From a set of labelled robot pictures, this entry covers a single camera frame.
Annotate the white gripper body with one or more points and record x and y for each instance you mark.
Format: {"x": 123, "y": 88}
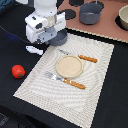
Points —
{"x": 43, "y": 29}

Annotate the white toy fish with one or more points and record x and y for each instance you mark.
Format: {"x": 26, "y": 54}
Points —
{"x": 32, "y": 49}

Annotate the grey frying pan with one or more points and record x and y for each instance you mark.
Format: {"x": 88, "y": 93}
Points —
{"x": 60, "y": 39}

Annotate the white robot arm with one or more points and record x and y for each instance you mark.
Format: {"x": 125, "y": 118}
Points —
{"x": 45, "y": 8}

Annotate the red toy tomato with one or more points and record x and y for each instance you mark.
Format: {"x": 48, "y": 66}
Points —
{"x": 18, "y": 71}

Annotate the round wooden plate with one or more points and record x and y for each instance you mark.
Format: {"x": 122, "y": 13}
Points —
{"x": 69, "y": 66}

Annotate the dark grey pot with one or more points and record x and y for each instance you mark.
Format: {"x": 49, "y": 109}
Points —
{"x": 90, "y": 13}

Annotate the beige woven placemat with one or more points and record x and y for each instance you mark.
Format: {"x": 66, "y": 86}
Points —
{"x": 70, "y": 103}

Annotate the beige bowl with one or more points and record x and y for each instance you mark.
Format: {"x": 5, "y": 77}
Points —
{"x": 123, "y": 14}

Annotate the wooden handled fork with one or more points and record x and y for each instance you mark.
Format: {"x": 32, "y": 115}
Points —
{"x": 67, "y": 81}

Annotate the wooden handled knife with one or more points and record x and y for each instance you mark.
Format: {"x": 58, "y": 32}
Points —
{"x": 80, "y": 56}

